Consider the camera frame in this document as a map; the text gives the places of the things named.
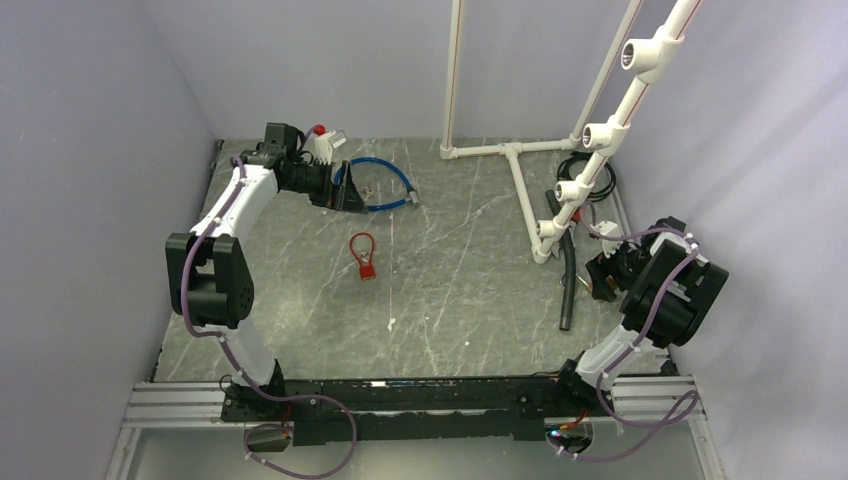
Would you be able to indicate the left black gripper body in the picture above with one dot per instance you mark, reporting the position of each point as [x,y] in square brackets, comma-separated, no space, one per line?
[314,181]

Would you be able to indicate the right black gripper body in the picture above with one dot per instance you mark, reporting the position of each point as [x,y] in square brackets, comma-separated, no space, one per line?
[624,265]

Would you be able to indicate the blue cable lock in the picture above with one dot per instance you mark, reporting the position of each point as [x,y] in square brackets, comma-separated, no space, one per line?
[394,189]

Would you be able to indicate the red cable lock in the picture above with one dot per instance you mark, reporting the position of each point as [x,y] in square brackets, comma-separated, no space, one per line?
[362,246]

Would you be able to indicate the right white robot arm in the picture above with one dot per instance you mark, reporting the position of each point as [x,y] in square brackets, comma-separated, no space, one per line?
[665,287]

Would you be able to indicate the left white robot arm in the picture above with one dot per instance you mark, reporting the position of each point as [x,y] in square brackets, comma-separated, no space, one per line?
[210,283]

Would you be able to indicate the dark grey rod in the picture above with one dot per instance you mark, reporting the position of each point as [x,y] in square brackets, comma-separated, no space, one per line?
[568,282]

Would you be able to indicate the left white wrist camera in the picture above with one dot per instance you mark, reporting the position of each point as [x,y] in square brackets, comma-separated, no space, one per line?
[326,142]

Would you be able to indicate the aluminium frame rail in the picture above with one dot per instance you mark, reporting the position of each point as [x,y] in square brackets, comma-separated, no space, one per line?
[649,403]

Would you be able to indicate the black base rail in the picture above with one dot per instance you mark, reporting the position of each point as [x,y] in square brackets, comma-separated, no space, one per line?
[320,411]

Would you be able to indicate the white PVC pipe frame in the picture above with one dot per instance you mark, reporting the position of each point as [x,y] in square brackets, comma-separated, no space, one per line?
[646,59]

